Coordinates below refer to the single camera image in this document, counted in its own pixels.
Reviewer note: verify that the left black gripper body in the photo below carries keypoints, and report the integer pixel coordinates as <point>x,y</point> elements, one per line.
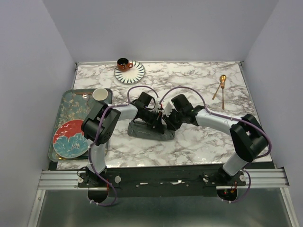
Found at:
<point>151,117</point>

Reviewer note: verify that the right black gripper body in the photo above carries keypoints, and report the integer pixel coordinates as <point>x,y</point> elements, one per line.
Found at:
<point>174,120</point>

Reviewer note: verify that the grey cloth napkin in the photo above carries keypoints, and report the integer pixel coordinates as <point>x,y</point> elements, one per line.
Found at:
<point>141,130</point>

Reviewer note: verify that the copper fork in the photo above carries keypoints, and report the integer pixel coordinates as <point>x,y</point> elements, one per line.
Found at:
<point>223,105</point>

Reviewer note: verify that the gold spoon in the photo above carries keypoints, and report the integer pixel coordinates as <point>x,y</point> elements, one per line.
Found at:
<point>222,81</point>

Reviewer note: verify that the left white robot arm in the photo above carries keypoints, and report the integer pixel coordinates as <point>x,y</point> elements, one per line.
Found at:
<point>99,125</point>

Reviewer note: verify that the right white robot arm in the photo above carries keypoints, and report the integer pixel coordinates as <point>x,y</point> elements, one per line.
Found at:
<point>248,137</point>

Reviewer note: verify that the white striped saucer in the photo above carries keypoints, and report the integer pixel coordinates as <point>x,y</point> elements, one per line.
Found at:
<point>131,76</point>

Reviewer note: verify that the white and green cup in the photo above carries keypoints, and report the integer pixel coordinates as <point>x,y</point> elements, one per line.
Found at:
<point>100,94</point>

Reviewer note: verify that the red and black cup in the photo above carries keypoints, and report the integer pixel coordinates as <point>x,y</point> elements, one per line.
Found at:
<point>123,64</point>

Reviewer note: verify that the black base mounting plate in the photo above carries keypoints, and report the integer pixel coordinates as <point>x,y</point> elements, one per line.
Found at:
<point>161,181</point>

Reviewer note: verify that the silver spoon on tray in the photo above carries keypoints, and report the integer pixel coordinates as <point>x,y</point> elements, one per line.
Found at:
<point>86,98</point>

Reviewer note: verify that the green floral tray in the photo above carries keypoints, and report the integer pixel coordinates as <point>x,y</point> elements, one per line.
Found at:
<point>73,107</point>

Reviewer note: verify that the red and blue plate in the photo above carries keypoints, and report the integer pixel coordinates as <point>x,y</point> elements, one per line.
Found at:
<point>69,141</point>

